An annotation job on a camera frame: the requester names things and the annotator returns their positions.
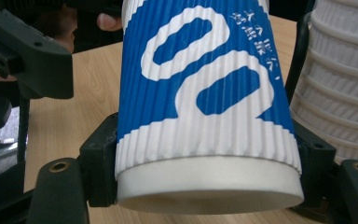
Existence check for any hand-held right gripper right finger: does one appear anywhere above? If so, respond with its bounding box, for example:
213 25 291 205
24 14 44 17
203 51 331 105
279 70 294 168
292 119 337 208

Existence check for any blue and white paper cup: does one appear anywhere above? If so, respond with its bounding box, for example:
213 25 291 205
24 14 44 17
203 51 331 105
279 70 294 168
115 0 306 216

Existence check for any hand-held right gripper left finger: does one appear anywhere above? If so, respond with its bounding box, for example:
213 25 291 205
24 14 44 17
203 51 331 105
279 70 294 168
78 111 119 208

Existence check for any black wire cup holder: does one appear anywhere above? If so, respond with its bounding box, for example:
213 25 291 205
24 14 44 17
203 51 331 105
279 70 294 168
283 0 317 105

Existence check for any stack of white ribbed cups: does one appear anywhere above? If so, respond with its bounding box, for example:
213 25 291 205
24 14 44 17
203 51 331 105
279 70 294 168
289 0 358 165

